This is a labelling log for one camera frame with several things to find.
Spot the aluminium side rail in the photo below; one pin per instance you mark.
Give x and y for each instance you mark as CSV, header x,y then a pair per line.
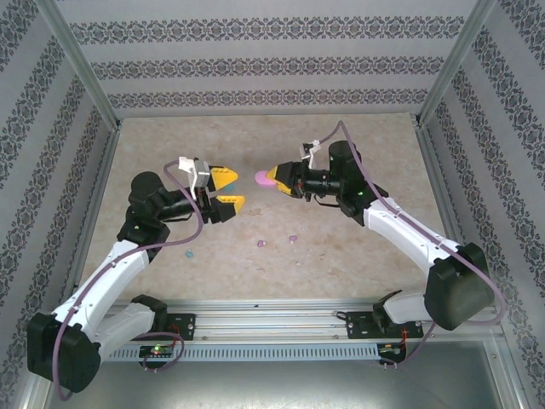
x,y
100,187
443,187

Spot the pink earbud charging case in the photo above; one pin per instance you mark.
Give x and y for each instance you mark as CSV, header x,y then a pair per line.
x,y
265,181

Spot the small circuit board green light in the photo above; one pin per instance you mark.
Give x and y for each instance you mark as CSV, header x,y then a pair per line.
x,y
156,351

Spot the grey metal sheet panel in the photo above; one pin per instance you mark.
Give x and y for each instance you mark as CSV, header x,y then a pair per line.
x,y
272,387

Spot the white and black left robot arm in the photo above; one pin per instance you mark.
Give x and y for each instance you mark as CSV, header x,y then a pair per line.
x,y
119,268

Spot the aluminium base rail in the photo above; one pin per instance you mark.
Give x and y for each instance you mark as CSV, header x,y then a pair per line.
x,y
272,324

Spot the aluminium frame post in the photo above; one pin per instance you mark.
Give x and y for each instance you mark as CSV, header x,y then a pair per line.
x,y
457,64
81,64

